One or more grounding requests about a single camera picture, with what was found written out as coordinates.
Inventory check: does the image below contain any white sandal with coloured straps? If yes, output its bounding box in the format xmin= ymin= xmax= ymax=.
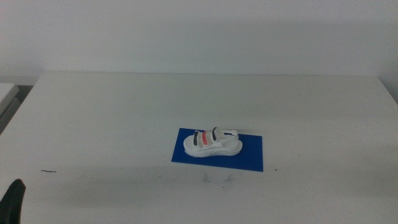
xmin=183 ymin=126 xmax=244 ymax=158

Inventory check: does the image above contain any blue rectangular mat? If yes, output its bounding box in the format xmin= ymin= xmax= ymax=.
xmin=170 ymin=128 xmax=264 ymax=172

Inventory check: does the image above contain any white grey side table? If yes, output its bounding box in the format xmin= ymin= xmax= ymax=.
xmin=0 ymin=82 xmax=20 ymax=134

